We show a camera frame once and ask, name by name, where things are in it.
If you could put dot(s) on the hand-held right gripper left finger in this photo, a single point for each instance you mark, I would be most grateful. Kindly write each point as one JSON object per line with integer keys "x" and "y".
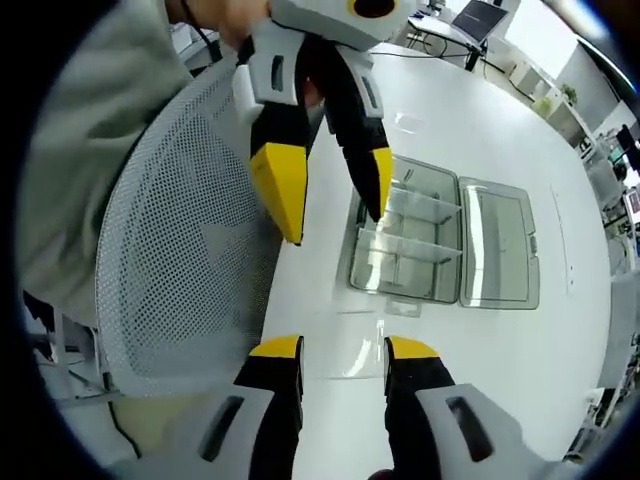
{"x": 280, "y": 400}

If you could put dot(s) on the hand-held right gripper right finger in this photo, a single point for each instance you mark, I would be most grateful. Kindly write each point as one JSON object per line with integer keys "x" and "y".
{"x": 410, "y": 400}

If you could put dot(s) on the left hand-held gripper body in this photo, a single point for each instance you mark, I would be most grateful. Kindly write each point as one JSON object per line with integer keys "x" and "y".
{"x": 320, "y": 20}

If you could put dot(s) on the clear grey guide fixture box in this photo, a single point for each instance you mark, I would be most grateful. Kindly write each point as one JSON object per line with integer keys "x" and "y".
{"x": 500, "y": 250}

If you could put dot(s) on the person's left hand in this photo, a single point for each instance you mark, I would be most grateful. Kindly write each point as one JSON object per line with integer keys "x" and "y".
{"x": 245, "y": 20}

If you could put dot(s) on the person's right hand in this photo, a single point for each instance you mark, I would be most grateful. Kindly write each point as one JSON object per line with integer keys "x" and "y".
{"x": 381, "y": 475}

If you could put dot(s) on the white mesh office chair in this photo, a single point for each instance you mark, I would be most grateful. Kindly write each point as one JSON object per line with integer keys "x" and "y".
{"x": 175, "y": 250}

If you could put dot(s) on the person's torso in grey shirt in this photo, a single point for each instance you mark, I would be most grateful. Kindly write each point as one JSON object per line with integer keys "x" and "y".
{"x": 100, "y": 150}

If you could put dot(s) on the small green potted plant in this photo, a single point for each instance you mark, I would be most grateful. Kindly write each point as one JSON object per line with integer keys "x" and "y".
{"x": 568, "y": 92}
{"x": 545, "y": 105}

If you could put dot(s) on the white open shelf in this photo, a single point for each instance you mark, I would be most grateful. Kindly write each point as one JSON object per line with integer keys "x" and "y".
{"x": 540, "y": 80}

